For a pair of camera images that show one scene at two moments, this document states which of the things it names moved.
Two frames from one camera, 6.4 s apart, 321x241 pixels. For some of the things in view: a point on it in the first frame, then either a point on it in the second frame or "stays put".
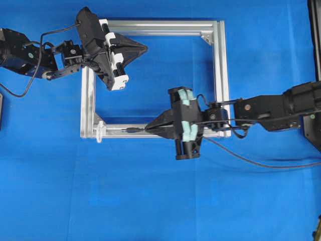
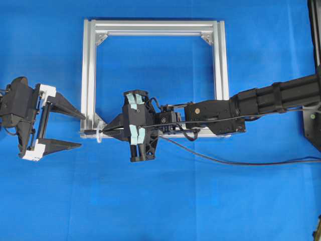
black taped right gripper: (188, 125) -> (143, 124)
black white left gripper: (96, 43) -> (23, 107)
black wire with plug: (145, 130) -> (98, 133)
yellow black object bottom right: (316, 234) stays put
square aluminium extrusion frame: (215, 32) stays put
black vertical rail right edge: (314, 14) stays put
